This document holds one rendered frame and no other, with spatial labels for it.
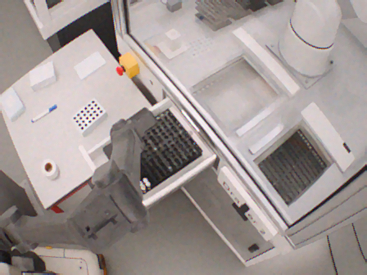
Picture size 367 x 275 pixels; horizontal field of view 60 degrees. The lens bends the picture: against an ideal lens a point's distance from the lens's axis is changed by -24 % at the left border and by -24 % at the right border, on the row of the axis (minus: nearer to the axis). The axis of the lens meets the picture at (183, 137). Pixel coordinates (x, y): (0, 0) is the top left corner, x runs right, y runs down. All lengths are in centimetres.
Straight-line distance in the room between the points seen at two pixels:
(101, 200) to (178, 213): 154
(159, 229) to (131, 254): 23
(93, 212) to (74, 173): 84
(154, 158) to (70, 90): 52
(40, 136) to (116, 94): 37
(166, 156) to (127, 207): 68
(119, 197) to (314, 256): 174
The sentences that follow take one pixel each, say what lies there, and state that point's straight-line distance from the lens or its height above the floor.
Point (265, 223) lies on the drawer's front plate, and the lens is 117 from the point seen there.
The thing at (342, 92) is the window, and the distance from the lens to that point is 57.
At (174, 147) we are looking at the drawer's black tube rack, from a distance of 124.
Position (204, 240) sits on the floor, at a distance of 207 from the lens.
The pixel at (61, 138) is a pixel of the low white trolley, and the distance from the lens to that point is 147.
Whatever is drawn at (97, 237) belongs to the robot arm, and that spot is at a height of 149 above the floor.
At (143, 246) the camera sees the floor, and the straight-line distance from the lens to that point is 207.
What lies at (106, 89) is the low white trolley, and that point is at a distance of 152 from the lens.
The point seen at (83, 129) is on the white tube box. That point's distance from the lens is 142.
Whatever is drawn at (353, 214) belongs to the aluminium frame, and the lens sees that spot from 74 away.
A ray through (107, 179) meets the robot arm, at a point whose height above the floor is 150.
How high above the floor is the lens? 205
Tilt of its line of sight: 67 degrees down
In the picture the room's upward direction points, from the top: 2 degrees clockwise
